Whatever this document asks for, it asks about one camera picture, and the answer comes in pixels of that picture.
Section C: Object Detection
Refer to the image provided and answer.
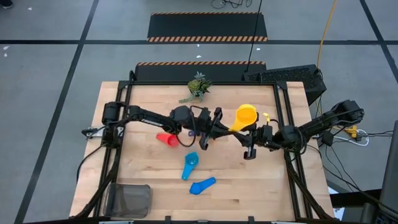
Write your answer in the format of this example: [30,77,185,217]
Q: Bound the red plastic measuring cup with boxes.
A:
[155,133,180,147]

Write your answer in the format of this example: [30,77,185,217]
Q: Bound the black power adapter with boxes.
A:
[321,133,335,147]

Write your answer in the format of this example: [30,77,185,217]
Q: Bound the large black hazard-striped ramp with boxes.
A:
[146,12,269,43]

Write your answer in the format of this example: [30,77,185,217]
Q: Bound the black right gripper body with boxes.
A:
[244,124,274,161]

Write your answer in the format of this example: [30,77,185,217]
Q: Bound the dark grey cabinet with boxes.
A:
[379,120,398,215]

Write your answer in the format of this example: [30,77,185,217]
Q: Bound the teal plastic measuring cup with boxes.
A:
[181,151,200,181]

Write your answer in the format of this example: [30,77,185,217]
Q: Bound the yellow power plug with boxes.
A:
[344,124,359,139]

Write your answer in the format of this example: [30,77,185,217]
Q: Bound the yellow hanging cable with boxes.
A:
[316,0,338,70]

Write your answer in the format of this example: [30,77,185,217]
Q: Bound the yellow plastic measuring cup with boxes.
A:
[229,103,259,133]

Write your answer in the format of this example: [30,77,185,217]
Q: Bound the blue plastic measuring cup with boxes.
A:
[189,177,217,196]

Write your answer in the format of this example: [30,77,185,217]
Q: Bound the smoky translucent plastic basket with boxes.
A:
[103,182,153,219]

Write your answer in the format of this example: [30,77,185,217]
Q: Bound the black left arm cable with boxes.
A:
[175,105,203,148]

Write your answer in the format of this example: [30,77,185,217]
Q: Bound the narrow black hazard-striped ramp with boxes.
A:
[134,61,267,82]

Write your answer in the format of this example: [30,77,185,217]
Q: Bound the black hanging cable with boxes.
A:
[246,0,264,73]

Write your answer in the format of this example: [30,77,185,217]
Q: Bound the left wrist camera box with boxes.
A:
[197,107,213,126]

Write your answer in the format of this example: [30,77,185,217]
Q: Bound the black perforated computer case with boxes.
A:
[242,64,327,106]

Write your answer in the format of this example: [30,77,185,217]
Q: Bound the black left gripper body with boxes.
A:
[194,108,224,151]

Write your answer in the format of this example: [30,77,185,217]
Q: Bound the green succulent plant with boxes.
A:
[178,71,214,104]

